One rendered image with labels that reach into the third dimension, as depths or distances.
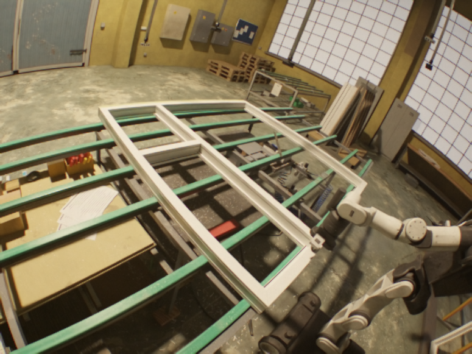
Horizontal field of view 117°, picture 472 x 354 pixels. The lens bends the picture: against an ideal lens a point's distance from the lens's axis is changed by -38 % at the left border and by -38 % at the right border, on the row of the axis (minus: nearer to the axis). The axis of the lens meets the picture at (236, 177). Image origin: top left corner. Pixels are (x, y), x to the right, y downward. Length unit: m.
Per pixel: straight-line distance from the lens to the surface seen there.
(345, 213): 0.82
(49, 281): 1.09
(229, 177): 1.21
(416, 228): 0.83
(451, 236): 0.90
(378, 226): 0.84
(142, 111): 1.70
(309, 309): 1.80
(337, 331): 1.58
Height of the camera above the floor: 1.56
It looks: 33 degrees down
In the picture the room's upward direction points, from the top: 22 degrees clockwise
